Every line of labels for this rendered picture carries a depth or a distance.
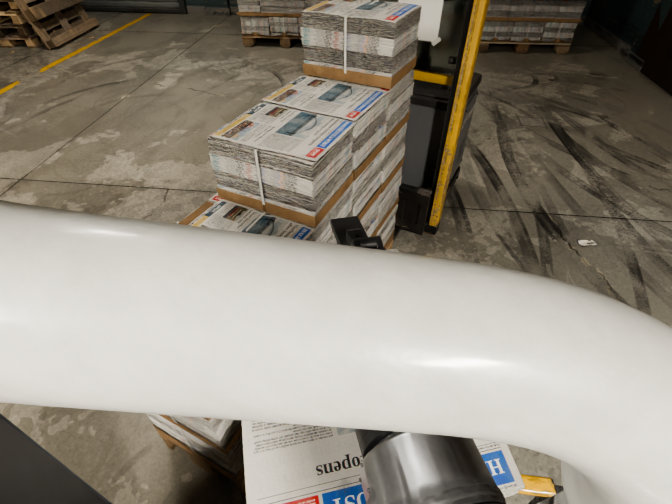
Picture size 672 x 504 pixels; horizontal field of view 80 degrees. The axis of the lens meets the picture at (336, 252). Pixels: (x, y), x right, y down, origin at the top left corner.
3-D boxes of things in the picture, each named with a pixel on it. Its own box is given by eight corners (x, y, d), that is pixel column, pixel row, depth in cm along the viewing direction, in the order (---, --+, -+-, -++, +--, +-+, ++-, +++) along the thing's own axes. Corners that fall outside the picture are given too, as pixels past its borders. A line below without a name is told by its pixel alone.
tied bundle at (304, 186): (217, 199, 137) (202, 137, 121) (265, 160, 157) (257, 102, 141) (315, 230, 125) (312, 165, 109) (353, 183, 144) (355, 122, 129)
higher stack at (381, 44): (312, 263, 232) (297, 9, 145) (335, 234, 252) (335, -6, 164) (372, 286, 219) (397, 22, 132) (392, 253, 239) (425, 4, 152)
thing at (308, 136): (209, 138, 121) (208, 134, 121) (261, 103, 140) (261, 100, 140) (315, 165, 110) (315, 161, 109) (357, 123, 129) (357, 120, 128)
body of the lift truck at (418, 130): (340, 197, 282) (341, 81, 228) (371, 161, 318) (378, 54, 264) (436, 225, 259) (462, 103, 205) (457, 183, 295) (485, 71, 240)
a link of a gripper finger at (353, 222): (346, 266, 37) (346, 260, 37) (330, 225, 42) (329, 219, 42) (377, 261, 38) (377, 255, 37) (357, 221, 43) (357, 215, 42)
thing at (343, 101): (260, 102, 141) (259, 99, 141) (301, 76, 160) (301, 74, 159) (354, 123, 129) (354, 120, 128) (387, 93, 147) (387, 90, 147)
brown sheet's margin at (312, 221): (218, 197, 137) (215, 187, 134) (264, 159, 156) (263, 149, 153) (315, 228, 124) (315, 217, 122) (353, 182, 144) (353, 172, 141)
